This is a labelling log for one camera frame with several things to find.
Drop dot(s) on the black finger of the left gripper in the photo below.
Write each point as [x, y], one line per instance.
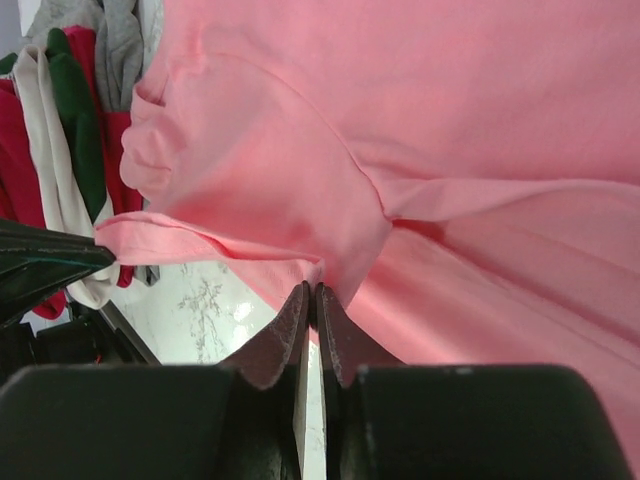
[38, 263]

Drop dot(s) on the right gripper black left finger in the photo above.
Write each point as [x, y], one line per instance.
[262, 360]

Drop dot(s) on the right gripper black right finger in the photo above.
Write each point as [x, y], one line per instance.
[344, 346]

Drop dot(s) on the pink t shirt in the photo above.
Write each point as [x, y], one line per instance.
[468, 171]

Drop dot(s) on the folded white t shirt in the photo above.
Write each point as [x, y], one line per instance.
[74, 194]

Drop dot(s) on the folded red t shirt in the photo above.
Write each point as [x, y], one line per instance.
[20, 195]

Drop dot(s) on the folded green t shirt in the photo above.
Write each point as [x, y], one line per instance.
[74, 101]

